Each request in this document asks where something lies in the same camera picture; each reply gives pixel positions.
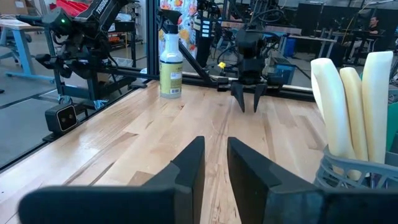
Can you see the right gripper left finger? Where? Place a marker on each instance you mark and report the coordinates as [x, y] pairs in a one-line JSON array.
[[109, 205]]

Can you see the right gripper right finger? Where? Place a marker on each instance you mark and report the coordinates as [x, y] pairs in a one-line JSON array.
[[311, 207]]

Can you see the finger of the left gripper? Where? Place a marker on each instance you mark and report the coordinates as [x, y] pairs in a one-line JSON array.
[[259, 96], [238, 96]]

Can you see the grey mesh cutlery basket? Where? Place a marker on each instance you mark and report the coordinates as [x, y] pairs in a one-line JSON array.
[[357, 174]]

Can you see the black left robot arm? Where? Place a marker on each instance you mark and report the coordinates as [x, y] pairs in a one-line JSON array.
[[248, 37]]

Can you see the blue plastic crate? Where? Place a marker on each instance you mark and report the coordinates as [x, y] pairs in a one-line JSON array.
[[283, 73]]

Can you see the clear spray bottle black cap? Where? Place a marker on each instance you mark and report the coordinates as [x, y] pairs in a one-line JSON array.
[[171, 62]]

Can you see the floral patterned cloth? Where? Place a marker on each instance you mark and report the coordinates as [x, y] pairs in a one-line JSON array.
[[185, 21]]

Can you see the background work desks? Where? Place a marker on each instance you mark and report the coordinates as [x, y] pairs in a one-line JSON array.
[[326, 34]]

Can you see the person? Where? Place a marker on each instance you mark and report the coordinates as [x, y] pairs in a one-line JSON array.
[[371, 26]]

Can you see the blue legged table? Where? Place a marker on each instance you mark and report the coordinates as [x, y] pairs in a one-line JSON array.
[[18, 46]]

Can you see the red storage bin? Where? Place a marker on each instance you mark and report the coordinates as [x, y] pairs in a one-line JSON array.
[[71, 7]]

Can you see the cardboard box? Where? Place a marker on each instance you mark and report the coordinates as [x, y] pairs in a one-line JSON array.
[[14, 6]]

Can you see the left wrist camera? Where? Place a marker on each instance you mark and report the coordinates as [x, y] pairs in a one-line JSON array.
[[248, 39]]

